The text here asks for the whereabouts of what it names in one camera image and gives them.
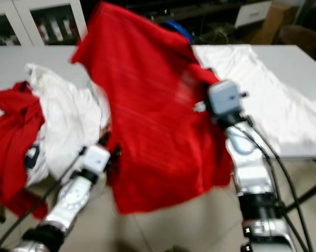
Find white glass door cabinet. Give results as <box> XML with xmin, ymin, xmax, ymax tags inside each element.
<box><xmin>0</xmin><ymin>0</ymin><xmax>87</xmax><ymax>48</ymax></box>

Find large white garment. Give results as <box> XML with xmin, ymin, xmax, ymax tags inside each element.
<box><xmin>192</xmin><ymin>45</ymin><xmax>316</xmax><ymax>148</ymax></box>

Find small white drawer front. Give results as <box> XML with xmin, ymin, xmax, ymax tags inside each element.
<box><xmin>234</xmin><ymin>0</ymin><xmax>273</xmax><ymax>28</ymax></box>

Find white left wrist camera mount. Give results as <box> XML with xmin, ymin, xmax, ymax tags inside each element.
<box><xmin>81</xmin><ymin>144</ymin><xmax>111</xmax><ymax>176</ymax></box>

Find white table black legs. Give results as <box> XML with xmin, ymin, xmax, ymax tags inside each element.
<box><xmin>0</xmin><ymin>45</ymin><xmax>316</xmax><ymax>224</ymax></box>

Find white shirt green patch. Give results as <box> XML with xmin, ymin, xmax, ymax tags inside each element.
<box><xmin>24</xmin><ymin>64</ymin><xmax>111</xmax><ymax>184</ymax></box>

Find crumpled red shirt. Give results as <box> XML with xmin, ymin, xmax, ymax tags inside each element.
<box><xmin>0</xmin><ymin>81</ymin><xmax>48</xmax><ymax>220</ymax></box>

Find brown round stool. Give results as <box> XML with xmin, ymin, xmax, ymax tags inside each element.
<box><xmin>279</xmin><ymin>24</ymin><xmax>316</xmax><ymax>53</ymax></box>

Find brown cardboard box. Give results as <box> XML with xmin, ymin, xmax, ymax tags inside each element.
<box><xmin>250</xmin><ymin>0</ymin><xmax>305</xmax><ymax>45</ymax></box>

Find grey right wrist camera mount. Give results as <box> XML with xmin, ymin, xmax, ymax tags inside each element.
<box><xmin>208</xmin><ymin>80</ymin><xmax>242</xmax><ymax>117</ymax></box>

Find red polo shirt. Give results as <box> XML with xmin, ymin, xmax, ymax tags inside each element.
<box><xmin>71</xmin><ymin>2</ymin><xmax>235</xmax><ymax>215</ymax></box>

